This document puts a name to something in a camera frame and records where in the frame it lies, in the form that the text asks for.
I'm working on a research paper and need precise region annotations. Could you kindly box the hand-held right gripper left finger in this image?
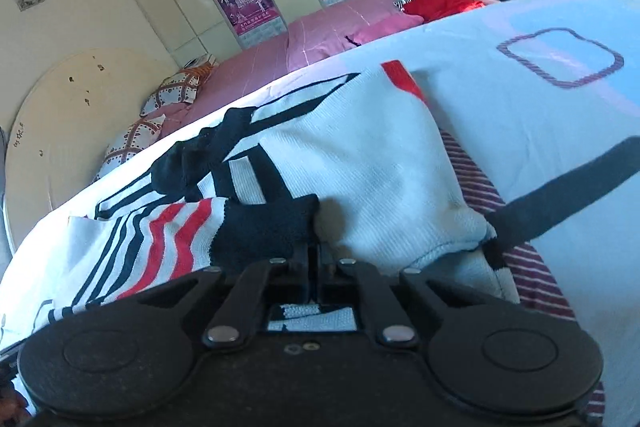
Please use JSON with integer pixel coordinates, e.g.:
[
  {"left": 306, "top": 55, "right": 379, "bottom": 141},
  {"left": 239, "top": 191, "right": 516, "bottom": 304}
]
[{"left": 137, "top": 243, "right": 317, "bottom": 350}]

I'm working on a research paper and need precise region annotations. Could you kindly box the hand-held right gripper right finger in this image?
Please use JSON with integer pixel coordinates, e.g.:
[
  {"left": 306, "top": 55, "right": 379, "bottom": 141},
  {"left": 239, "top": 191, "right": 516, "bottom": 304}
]
[{"left": 320, "top": 243, "right": 501, "bottom": 350}]

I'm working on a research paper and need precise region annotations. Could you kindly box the white black red striped sweater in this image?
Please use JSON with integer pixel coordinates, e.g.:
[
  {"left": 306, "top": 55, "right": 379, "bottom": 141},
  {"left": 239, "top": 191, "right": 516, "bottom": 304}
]
[{"left": 30, "top": 59, "right": 521, "bottom": 333}]

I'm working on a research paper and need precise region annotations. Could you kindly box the pink bedsheet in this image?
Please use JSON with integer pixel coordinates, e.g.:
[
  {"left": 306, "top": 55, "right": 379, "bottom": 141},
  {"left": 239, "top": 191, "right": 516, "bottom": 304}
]
[{"left": 95, "top": 0, "right": 501, "bottom": 180}]

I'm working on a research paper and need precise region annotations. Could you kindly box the pink garment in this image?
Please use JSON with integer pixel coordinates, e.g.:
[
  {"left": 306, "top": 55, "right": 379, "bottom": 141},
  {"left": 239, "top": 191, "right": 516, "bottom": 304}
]
[{"left": 349, "top": 13, "right": 426, "bottom": 48}]

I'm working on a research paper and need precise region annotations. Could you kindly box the cream round headboard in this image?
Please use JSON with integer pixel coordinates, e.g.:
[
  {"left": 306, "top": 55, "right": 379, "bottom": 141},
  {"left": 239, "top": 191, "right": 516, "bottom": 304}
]
[{"left": 2, "top": 48, "right": 176, "bottom": 253}]

